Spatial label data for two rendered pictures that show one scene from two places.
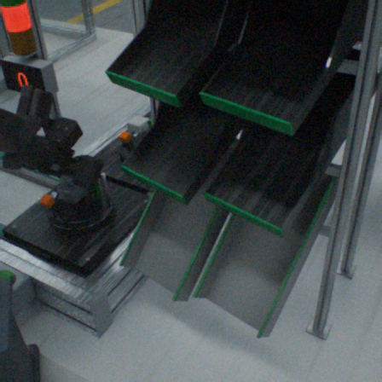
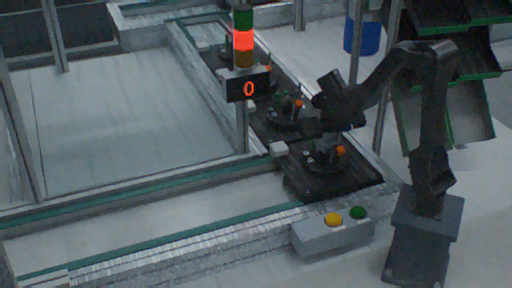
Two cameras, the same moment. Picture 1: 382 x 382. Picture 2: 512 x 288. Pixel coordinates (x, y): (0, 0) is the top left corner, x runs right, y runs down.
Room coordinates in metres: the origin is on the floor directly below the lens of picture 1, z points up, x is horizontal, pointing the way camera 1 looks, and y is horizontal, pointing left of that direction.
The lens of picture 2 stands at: (0.22, 1.37, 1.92)
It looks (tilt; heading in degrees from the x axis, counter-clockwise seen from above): 35 degrees down; 306
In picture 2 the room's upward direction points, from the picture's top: straight up
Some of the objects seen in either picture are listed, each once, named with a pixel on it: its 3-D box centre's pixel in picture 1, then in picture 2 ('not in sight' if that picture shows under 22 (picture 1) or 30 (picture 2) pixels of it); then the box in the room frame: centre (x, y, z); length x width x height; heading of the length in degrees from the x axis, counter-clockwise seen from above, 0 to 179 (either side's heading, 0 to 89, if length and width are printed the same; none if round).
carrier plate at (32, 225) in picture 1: (82, 217); (324, 165); (0.81, 0.24, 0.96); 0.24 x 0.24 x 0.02; 58
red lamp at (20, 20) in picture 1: (16, 15); (243, 37); (1.02, 0.33, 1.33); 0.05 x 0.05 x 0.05
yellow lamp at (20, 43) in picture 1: (22, 39); (244, 55); (1.02, 0.33, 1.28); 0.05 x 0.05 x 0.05
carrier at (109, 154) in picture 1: (147, 139); (287, 106); (1.03, 0.10, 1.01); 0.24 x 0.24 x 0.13; 58
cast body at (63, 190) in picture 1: (77, 177); (324, 134); (0.82, 0.23, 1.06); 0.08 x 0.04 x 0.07; 148
